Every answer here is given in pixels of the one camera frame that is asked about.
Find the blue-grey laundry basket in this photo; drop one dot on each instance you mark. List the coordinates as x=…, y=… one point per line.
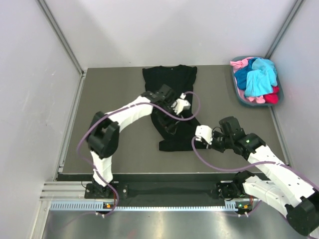
x=253, y=101

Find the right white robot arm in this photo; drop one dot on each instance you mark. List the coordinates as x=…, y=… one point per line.
x=287, y=191

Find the black t shirt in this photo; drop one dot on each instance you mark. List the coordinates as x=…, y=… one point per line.
x=180, y=79

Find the pink t shirt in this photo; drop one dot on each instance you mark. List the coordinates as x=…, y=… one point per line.
x=237, y=65

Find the dark blue t shirt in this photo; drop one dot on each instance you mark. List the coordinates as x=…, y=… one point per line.
x=241, y=77

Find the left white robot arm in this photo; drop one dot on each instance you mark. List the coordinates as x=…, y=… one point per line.
x=105, y=128

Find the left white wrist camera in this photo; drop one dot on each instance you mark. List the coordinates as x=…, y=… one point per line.
x=180, y=104

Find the aluminium corner post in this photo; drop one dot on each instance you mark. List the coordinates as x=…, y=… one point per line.
x=296, y=7
x=59, y=33

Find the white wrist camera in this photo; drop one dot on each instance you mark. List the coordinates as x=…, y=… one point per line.
x=204, y=133
x=180, y=104

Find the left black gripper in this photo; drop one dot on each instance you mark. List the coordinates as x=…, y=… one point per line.
x=168, y=125

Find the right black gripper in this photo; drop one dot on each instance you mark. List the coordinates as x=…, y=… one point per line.
x=213, y=146

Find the right aluminium corner post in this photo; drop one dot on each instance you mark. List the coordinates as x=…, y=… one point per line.
x=296, y=7

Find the red t shirt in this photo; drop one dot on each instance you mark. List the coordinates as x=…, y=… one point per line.
x=272, y=98

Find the left aluminium corner post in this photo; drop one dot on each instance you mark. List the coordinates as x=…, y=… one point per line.
x=59, y=33

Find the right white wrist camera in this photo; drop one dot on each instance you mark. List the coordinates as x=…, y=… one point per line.
x=204, y=133

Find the grey slotted cable duct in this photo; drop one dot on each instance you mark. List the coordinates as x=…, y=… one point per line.
x=106, y=205

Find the light cyan t shirt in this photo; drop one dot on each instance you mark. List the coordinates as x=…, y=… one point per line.
x=261, y=79

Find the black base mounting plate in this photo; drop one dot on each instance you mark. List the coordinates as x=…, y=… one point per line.
x=130, y=186

